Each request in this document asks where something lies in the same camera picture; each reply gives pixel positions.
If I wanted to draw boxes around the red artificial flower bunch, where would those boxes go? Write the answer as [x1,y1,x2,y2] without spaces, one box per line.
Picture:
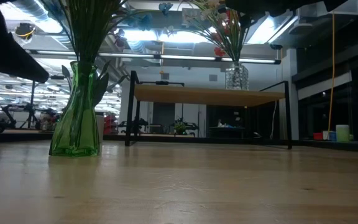
[211,9,244,63]

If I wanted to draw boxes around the green glass vase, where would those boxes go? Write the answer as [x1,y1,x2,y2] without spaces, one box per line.
[48,60,105,157]

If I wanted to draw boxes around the wooden shelf with black legs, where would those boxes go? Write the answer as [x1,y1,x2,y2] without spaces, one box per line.
[124,70,293,150]

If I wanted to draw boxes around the clear glass vase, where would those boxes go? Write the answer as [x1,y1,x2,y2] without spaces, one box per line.
[225,62,250,91]

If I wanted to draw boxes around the black aluminium table frame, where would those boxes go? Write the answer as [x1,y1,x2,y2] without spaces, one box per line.
[0,132,358,154]

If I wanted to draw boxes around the red background equipment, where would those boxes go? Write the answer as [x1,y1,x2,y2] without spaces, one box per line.
[104,113,118,134]

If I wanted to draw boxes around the black background table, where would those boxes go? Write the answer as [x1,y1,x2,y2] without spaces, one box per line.
[206,119,248,139]

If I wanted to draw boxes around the black background rig frame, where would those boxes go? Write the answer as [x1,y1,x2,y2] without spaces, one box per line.
[29,74,74,130]

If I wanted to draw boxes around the blue artificial flower bunch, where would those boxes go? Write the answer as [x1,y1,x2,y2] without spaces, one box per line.
[40,0,174,63]

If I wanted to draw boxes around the white artificial flower bunch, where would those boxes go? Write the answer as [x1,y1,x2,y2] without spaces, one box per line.
[178,0,239,62]

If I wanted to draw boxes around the black ceiling device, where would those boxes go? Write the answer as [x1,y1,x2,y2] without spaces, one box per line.
[14,22,37,40]

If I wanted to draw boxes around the long ceiling light bar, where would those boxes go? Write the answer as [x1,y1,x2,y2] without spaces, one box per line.
[26,46,282,65]

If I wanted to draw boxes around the light green cylinder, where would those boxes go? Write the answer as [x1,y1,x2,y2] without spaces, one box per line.
[336,124,351,143]

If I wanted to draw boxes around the green plant in white pot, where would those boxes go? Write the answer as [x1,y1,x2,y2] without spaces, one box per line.
[61,60,129,144]

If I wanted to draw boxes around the background robot workstation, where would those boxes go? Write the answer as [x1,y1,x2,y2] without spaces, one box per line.
[0,104,59,131]

